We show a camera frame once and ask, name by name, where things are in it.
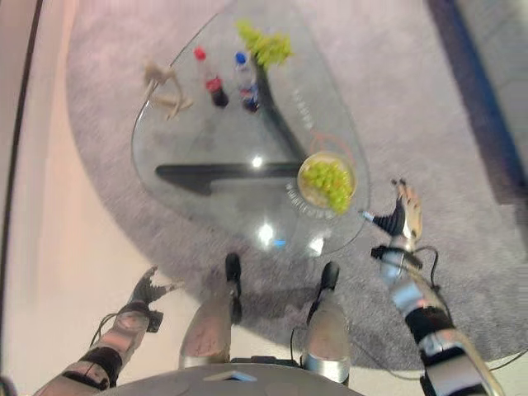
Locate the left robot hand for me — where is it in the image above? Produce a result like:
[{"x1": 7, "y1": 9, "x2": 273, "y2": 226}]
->
[{"x1": 130, "y1": 266, "x2": 186, "y2": 309}]

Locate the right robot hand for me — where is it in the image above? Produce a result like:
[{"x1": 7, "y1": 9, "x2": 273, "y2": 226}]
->
[{"x1": 359, "y1": 177, "x2": 423, "y2": 251}]

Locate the green grape bunch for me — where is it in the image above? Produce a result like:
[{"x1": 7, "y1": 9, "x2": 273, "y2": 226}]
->
[
  {"x1": 234, "y1": 19, "x2": 295, "y2": 68},
  {"x1": 300, "y1": 160, "x2": 355, "y2": 215}
]

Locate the round plate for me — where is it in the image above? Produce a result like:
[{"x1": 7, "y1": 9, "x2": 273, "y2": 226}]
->
[{"x1": 296, "y1": 151, "x2": 358, "y2": 207}]

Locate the left silver robot leg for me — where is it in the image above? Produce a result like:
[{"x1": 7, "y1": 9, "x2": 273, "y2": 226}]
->
[{"x1": 177, "y1": 252, "x2": 243, "y2": 370}]

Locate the silver robot leg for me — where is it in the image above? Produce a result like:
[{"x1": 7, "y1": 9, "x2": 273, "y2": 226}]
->
[
  {"x1": 177, "y1": 252, "x2": 243, "y2": 370},
  {"x1": 300, "y1": 261, "x2": 351, "y2": 387}
]

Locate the grey round rug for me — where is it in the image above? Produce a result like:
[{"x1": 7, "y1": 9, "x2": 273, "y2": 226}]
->
[{"x1": 65, "y1": 0, "x2": 528, "y2": 372}]

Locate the right silver robot leg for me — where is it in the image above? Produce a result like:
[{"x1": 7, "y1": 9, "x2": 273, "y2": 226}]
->
[{"x1": 300, "y1": 261, "x2": 351, "y2": 387}]

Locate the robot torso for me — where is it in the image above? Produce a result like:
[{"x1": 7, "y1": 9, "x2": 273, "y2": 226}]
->
[{"x1": 105, "y1": 356, "x2": 360, "y2": 396}]

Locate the glass coffee table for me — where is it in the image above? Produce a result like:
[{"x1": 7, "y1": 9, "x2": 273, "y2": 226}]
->
[{"x1": 130, "y1": 7, "x2": 371, "y2": 259}]

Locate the beige wooden figure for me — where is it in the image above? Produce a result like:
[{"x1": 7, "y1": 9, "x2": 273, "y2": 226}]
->
[{"x1": 142, "y1": 60, "x2": 195, "y2": 121}]

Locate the blue cap cola bottle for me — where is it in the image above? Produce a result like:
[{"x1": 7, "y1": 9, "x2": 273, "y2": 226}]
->
[{"x1": 233, "y1": 51, "x2": 261, "y2": 113}]

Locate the red cap cola bottle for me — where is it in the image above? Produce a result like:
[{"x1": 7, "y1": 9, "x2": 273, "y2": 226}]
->
[{"x1": 193, "y1": 47, "x2": 230, "y2": 108}]

